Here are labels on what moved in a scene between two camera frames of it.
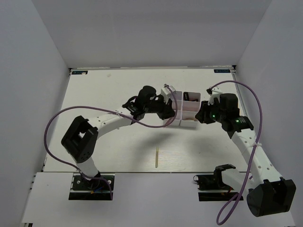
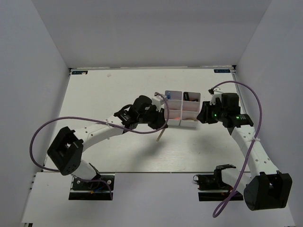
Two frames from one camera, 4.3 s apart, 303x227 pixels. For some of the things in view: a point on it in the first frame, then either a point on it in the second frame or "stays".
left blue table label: [79, 72] stays
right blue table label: [222, 70] stays
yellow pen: [156, 157] -> [160, 134]
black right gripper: [202, 116] stays
